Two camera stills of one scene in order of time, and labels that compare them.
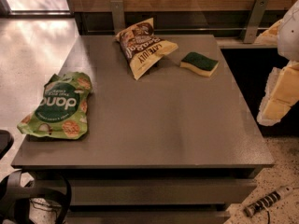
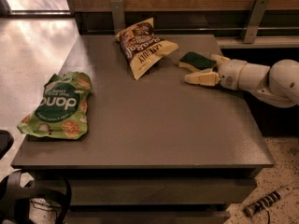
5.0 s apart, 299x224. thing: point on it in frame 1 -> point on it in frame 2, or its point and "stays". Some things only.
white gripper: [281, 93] -> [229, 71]
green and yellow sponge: [204, 64] stays
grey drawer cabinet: [172, 147] stays
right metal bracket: [257, 16] stays
